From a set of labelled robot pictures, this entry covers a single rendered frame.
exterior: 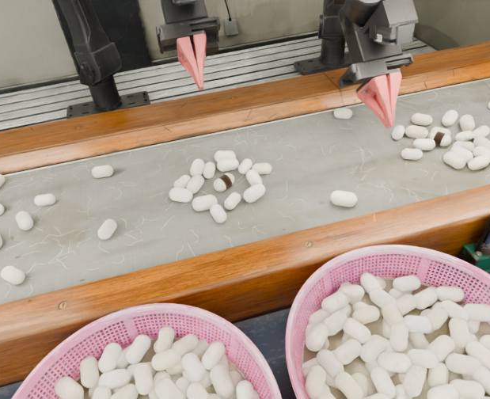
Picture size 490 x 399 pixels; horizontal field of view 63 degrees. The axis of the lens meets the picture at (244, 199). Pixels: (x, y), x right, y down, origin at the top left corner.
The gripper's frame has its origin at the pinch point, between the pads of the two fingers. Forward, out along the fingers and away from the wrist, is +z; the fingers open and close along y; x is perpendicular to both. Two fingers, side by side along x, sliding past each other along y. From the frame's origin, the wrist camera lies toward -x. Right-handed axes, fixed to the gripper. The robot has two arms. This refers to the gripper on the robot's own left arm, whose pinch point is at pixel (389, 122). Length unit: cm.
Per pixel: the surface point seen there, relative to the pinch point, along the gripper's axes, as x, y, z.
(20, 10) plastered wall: 156, -95, -136
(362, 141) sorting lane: 7.9, -1.2, 0.7
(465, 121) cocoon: 4.4, 16.3, 1.8
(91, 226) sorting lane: 3.7, -47.9, 5.0
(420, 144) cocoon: 2.9, 6.0, 4.2
